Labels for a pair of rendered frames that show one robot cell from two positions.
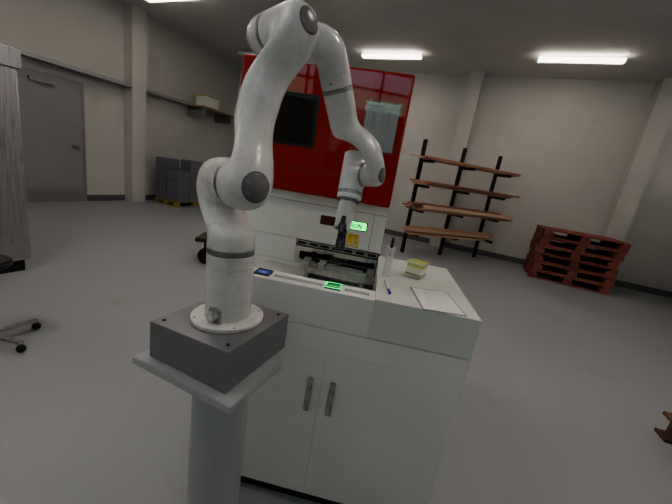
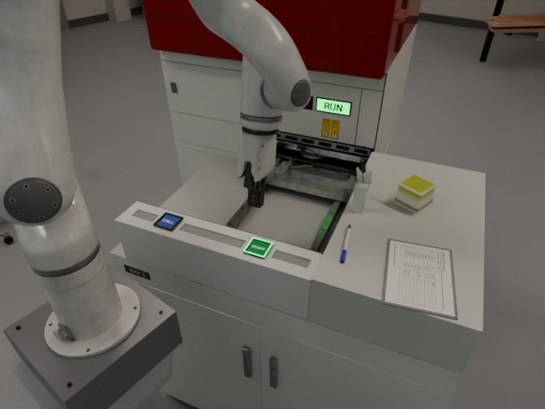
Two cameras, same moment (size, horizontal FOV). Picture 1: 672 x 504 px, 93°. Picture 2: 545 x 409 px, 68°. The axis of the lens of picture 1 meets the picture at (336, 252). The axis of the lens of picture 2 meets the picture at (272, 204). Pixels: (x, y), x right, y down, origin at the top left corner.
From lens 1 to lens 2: 54 cm
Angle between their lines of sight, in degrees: 27
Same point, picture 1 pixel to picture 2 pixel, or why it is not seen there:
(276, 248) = (227, 139)
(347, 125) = (217, 12)
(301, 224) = not seen: hidden behind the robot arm
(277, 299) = (186, 261)
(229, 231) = (39, 243)
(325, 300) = (245, 270)
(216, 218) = not seen: hidden behind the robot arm
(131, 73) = not seen: outside the picture
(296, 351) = (224, 319)
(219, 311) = (68, 328)
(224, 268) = (51, 287)
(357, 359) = (299, 340)
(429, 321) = (395, 317)
